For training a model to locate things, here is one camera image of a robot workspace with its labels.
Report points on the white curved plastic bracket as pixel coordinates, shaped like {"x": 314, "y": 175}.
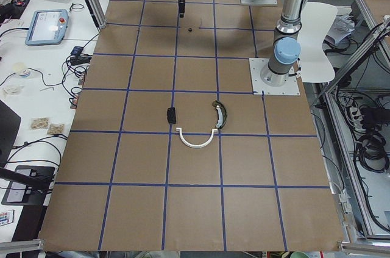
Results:
{"x": 197, "y": 145}

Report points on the white chair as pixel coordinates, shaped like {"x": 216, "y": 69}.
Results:
{"x": 317, "y": 19}

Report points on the dark green brake shoe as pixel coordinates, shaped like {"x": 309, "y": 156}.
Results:
{"x": 221, "y": 113}

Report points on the black camera stand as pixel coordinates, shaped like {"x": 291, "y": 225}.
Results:
{"x": 28, "y": 185}

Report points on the blue teach pendant near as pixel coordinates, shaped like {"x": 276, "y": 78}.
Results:
{"x": 48, "y": 27}

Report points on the black plastic block part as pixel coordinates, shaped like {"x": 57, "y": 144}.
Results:
{"x": 171, "y": 115}

